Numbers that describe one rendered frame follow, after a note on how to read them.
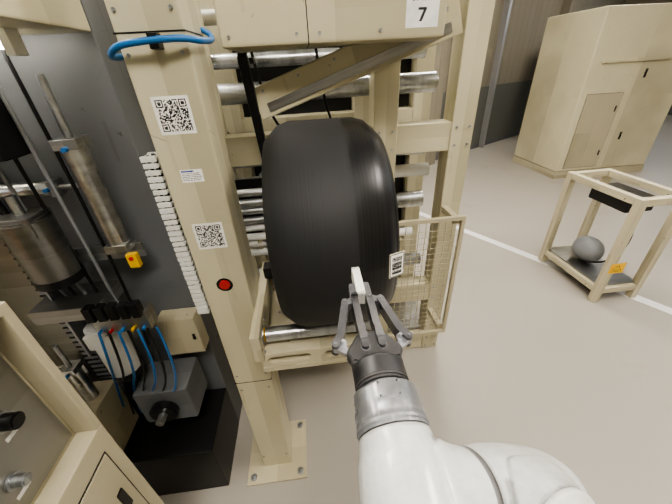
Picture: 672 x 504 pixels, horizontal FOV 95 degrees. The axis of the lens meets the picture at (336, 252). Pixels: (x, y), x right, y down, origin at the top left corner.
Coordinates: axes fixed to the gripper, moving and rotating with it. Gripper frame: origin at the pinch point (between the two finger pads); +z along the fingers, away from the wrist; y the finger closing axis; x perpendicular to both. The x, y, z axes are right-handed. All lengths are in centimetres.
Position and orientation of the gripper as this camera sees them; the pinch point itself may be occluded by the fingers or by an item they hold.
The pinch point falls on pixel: (358, 285)
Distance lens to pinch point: 58.2
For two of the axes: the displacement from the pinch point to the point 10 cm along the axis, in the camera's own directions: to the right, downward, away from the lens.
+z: -1.2, -6.3, 7.7
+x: 0.3, 7.7, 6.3
